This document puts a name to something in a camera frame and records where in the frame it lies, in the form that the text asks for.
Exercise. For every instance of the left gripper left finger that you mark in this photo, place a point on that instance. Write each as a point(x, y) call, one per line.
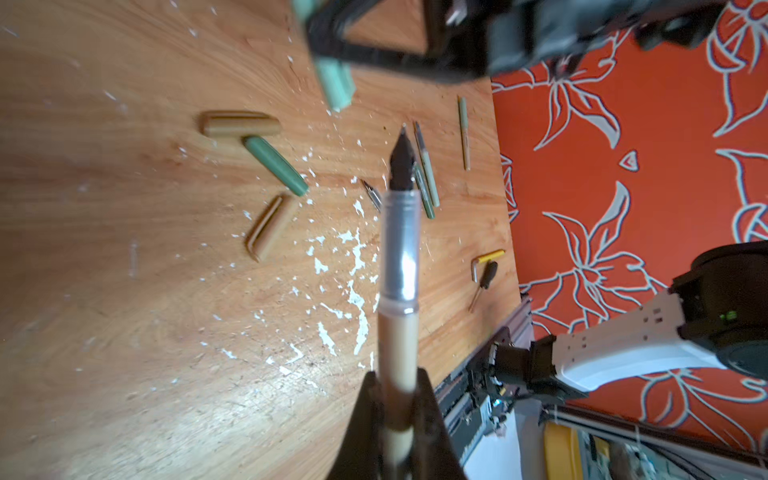
point(360, 453)

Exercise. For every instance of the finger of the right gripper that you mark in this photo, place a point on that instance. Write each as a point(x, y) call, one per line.
point(340, 16)
point(463, 59)

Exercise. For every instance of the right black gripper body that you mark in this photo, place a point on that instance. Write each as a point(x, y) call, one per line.
point(561, 33)

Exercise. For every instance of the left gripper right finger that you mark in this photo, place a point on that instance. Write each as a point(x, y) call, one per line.
point(432, 455)

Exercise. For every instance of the mint green pen cap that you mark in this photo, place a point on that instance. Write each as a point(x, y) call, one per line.
point(334, 77)

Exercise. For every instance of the beige fountain pen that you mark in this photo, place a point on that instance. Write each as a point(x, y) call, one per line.
point(398, 310)

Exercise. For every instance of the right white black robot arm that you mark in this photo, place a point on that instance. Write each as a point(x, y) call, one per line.
point(715, 315)

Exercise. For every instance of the tan pen cap upper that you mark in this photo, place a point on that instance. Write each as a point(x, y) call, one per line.
point(238, 124)

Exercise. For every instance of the dark green pen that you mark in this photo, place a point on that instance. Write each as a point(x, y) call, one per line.
point(424, 191)

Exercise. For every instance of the light green pen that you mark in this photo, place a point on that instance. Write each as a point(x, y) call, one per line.
point(426, 165)

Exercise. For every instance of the yellow hex key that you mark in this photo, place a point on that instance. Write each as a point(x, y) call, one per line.
point(482, 259)

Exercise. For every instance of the black handled screwdriver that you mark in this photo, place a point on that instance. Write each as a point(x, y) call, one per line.
point(486, 279)

